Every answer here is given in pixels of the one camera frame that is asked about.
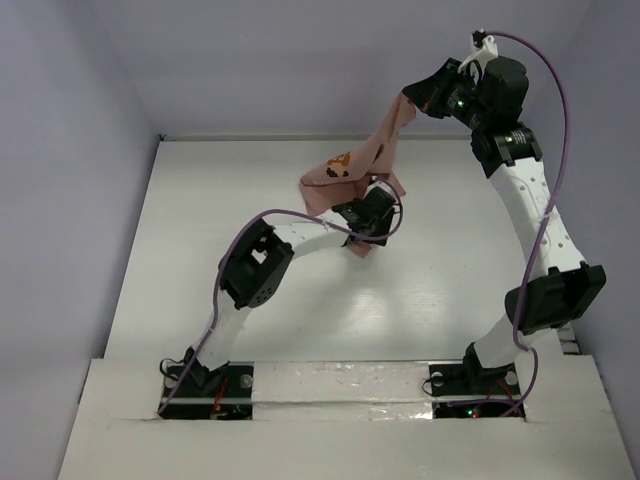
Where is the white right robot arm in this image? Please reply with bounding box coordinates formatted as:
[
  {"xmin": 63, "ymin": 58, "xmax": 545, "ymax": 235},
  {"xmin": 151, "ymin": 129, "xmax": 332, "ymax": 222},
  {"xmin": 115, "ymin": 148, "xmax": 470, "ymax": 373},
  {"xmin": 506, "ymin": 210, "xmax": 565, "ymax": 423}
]
[{"xmin": 402, "ymin": 56, "xmax": 606, "ymax": 392}]

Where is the pink printed t-shirt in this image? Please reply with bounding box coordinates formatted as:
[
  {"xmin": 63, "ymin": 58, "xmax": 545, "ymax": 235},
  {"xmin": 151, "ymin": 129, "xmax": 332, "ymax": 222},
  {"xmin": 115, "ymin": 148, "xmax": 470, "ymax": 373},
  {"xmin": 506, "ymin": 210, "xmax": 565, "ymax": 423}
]
[{"xmin": 298, "ymin": 89, "xmax": 420, "ymax": 260}]

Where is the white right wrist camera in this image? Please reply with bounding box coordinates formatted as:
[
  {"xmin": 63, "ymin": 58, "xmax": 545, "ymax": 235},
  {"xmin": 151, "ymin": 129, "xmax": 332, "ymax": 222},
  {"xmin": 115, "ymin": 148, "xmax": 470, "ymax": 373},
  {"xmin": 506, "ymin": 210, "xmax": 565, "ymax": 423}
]
[{"xmin": 458, "ymin": 29, "xmax": 499, "ymax": 76}]

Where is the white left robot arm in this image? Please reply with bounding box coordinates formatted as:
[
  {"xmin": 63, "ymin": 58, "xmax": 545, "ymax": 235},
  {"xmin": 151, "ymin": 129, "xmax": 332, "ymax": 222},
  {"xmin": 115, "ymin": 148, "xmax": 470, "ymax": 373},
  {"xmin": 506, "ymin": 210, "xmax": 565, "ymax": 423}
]
[{"xmin": 179, "ymin": 179, "xmax": 403, "ymax": 396}]

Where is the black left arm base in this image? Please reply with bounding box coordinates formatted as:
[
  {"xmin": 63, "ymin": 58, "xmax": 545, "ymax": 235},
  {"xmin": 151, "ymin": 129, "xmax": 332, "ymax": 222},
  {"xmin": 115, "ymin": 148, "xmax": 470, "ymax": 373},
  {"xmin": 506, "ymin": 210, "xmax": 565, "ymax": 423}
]
[{"xmin": 158, "ymin": 359, "xmax": 254, "ymax": 421}]

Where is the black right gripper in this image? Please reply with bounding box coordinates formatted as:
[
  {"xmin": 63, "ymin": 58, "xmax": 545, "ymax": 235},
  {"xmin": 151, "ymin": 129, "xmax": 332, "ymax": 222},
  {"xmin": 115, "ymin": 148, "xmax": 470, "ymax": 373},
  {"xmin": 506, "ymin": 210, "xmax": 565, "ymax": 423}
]
[{"xmin": 403, "ymin": 57, "xmax": 492, "ymax": 131}]

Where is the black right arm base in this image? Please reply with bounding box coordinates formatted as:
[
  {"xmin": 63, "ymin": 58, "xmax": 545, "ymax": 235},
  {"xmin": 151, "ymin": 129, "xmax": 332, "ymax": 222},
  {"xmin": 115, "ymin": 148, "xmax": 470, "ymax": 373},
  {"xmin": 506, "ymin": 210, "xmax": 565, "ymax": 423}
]
[{"xmin": 421, "ymin": 362, "xmax": 526, "ymax": 419}]

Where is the aluminium table rail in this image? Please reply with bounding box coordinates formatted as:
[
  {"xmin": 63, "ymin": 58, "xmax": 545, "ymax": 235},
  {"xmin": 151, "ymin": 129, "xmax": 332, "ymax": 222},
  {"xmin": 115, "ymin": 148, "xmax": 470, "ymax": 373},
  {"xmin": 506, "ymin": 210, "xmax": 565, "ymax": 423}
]
[
  {"xmin": 159, "ymin": 133, "xmax": 470, "ymax": 142},
  {"xmin": 557, "ymin": 324, "xmax": 581, "ymax": 355}
]

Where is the white foam front board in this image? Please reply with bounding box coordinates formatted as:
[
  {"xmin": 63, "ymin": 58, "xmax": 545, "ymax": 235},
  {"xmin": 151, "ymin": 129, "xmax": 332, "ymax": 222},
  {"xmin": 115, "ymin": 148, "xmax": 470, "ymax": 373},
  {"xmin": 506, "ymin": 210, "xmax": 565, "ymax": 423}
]
[{"xmin": 60, "ymin": 357, "xmax": 633, "ymax": 479}]

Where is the aluminium right table rail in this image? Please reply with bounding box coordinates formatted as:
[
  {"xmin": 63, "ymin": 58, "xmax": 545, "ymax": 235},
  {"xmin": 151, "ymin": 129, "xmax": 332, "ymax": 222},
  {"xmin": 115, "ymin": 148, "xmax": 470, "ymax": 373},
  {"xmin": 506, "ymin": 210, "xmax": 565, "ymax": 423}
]
[{"xmin": 557, "ymin": 324, "xmax": 581, "ymax": 355}]

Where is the aluminium back table rail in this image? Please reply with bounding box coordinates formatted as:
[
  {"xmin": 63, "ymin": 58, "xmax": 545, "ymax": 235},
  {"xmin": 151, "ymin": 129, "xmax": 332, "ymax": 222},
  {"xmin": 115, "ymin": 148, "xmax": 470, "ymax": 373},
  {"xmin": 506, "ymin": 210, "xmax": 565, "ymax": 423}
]
[{"xmin": 159, "ymin": 133, "xmax": 470, "ymax": 142}]

